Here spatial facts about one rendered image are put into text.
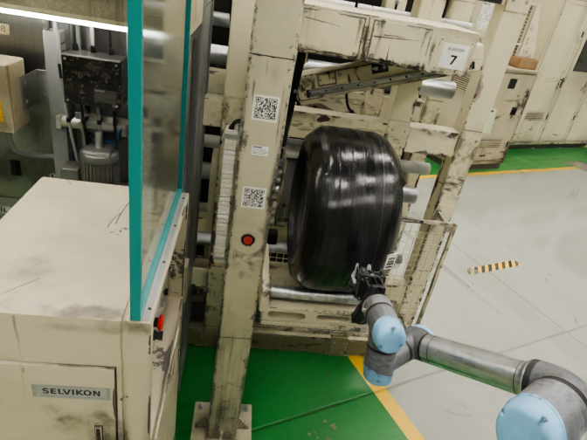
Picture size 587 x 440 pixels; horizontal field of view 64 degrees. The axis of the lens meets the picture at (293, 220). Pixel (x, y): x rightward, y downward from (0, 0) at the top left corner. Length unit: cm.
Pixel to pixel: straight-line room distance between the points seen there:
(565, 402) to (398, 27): 117
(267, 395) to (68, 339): 162
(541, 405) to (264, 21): 107
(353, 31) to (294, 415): 173
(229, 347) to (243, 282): 32
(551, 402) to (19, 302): 98
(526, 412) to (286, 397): 168
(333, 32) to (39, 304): 116
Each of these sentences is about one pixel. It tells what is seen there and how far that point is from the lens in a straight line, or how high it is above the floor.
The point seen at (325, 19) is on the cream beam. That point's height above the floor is 175.
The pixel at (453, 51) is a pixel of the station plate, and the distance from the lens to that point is 174.
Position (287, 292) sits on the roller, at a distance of 161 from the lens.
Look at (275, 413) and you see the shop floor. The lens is 243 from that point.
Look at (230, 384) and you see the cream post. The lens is 202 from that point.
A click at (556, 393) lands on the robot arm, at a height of 129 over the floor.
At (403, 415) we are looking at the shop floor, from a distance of 262.
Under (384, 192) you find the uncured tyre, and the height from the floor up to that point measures 135.
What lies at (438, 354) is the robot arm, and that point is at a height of 112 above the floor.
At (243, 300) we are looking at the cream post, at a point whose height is 80.
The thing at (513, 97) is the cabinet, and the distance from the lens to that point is 623.
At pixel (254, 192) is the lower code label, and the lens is 148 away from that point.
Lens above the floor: 189
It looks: 28 degrees down
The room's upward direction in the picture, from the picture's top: 10 degrees clockwise
